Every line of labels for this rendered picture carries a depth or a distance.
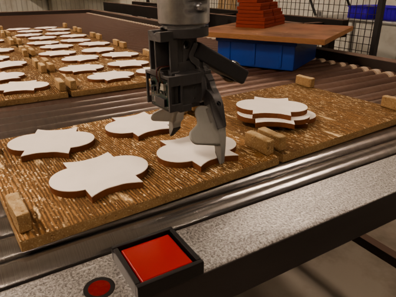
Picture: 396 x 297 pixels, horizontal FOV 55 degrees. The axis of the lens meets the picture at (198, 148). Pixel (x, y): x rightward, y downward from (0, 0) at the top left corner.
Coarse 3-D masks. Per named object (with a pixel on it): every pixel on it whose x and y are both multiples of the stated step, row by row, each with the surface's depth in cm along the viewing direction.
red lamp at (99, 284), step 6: (96, 282) 40; (102, 282) 40; (108, 282) 40; (90, 288) 39; (96, 288) 39; (102, 288) 39; (108, 288) 39; (90, 294) 38; (96, 294) 38; (102, 294) 38
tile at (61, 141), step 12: (36, 132) 72; (48, 132) 72; (60, 132) 72; (72, 132) 72; (84, 132) 72; (12, 144) 66; (24, 144) 66; (36, 144) 66; (48, 144) 66; (60, 144) 66; (72, 144) 66; (84, 144) 66; (24, 156) 62; (36, 156) 63; (48, 156) 64; (60, 156) 64
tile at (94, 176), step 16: (96, 160) 60; (112, 160) 60; (128, 160) 60; (144, 160) 60; (64, 176) 55; (80, 176) 55; (96, 176) 55; (112, 176) 55; (128, 176) 55; (144, 176) 57; (64, 192) 51; (80, 192) 52; (96, 192) 51; (112, 192) 53
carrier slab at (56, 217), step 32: (64, 128) 77; (96, 128) 77; (192, 128) 77; (0, 160) 63; (32, 160) 63; (64, 160) 63; (256, 160) 63; (0, 192) 53; (32, 192) 53; (128, 192) 53; (160, 192) 53; (192, 192) 56; (32, 224) 46; (64, 224) 46; (96, 224) 48
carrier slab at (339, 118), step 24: (240, 96) 99; (264, 96) 99; (288, 96) 99; (312, 96) 99; (336, 96) 99; (336, 120) 81; (360, 120) 81; (384, 120) 81; (288, 144) 69; (312, 144) 69
